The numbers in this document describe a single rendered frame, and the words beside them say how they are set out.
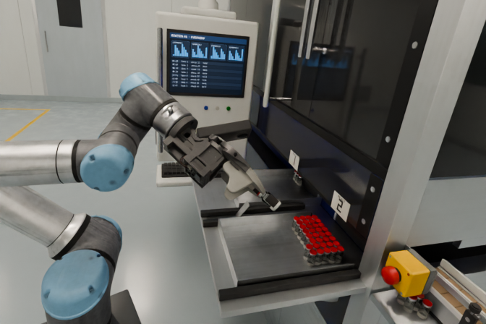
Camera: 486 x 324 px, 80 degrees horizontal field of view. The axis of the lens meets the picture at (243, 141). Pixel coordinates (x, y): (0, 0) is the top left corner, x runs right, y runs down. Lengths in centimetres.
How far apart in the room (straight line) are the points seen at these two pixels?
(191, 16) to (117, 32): 464
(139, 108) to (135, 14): 544
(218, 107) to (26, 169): 111
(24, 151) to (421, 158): 76
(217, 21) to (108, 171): 111
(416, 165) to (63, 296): 76
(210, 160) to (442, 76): 49
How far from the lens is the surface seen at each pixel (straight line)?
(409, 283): 81
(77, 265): 72
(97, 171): 51
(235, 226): 101
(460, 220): 97
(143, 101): 61
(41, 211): 78
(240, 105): 157
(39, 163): 56
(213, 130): 59
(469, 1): 72
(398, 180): 77
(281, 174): 138
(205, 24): 149
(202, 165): 54
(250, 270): 87
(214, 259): 89
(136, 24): 603
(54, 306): 70
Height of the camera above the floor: 149
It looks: 20 degrees down
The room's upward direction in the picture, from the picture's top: 6 degrees clockwise
